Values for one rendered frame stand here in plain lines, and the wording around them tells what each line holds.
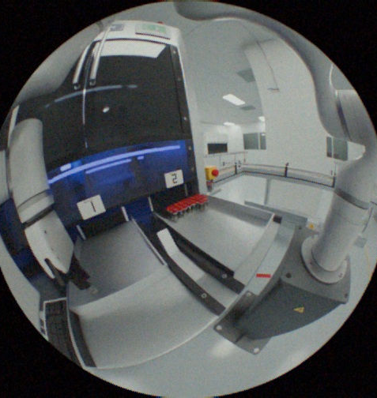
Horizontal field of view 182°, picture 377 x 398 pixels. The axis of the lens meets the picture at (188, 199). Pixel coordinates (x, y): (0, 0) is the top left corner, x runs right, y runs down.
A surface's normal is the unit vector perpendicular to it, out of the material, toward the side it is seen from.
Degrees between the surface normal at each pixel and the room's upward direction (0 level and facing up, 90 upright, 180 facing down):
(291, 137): 90
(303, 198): 90
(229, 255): 0
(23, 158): 90
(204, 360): 0
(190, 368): 0
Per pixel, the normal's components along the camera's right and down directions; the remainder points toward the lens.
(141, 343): -0.13, -0.92
